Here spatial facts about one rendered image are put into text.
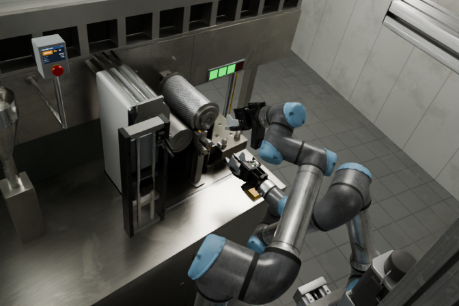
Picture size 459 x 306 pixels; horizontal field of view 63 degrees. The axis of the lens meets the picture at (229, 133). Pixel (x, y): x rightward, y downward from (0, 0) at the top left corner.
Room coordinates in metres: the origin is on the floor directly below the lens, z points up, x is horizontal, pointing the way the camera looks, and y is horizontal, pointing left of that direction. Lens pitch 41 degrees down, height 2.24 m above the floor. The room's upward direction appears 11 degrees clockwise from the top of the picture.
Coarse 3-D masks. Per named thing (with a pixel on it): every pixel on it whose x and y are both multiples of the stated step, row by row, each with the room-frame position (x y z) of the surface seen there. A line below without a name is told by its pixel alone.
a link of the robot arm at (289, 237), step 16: (304, 144) 0.83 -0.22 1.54; (304, 160) 0.79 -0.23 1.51; (320, 160) 0.79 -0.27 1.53; (336, 160) 0.80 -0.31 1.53; (304, 176) 0.73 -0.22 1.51; (320, 176) 0.75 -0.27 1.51; (304, 192) 0.68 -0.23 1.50; (288, 208) 0.64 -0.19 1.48; (304, 208) 0.64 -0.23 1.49; (288, 224) 0.59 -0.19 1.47; (304, 224) 0.60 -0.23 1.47; (272, 240) 0.56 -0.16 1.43; (288, 240) 0.55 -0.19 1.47; (272, 256) 0.50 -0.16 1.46; (288, 256) 0.50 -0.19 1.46; (256, 272) 0.45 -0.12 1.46; (272, 272) 0.46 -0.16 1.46; (288, 272) 0.47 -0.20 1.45; (256, 288) 0.42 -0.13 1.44; (272, 288) 0.43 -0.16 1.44; (288, 288) 0.45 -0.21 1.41; (256, 304) 0.41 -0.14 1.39
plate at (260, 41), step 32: (224, 32) 1.68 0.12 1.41; (256, 32) 1.85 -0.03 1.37; (288, 32) 2.05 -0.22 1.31; (96, 64) 1.21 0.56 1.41; (128, 64) 1.31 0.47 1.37; (160, 64) 1.42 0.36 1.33; (192, 64) 1.55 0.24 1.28; (224, 64) 1.71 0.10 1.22; (256, 64) 1.89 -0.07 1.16; (32, 96) 1.03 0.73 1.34; (64, 96) 1.11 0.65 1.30; (96, 96) 1.20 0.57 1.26; (32, 128) 1.01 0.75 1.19
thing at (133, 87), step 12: (96, 60) 1.18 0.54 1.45; (108, 60) 1.19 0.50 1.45; (120, 60) 1.20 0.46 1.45; (108, 72) 1.11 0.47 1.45; (120, 72) 1.12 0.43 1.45; (132, 72) 1.14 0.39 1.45; (120, 84) 1.05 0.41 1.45; (132, 84) 1.07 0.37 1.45; (144, 84) 1.08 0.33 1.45; (132, 96) 1.00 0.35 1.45; (144, 96) 1.01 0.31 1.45; (156, 96) 1.02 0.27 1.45; (144, 108) 0.97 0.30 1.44
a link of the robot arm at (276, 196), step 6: (276, 186) 1.01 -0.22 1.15; (270, 192) 0.98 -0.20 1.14; (276, 192) 0.98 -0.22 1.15; (282, 192) 0.99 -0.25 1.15; (264, 198) 0.97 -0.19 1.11; (270, 198) 0.96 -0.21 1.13; (276, 198) 0.95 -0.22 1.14; (282, 198) 0.95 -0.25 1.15; (270, 204) 0.95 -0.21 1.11; (276, 204) 0.93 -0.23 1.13; (282, 204) 0.93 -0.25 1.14; (270, 210) 0.94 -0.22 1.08; (276, 210) 0.93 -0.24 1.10; (282, 210) 0.91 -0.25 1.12; (276, 216) 0.93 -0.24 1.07
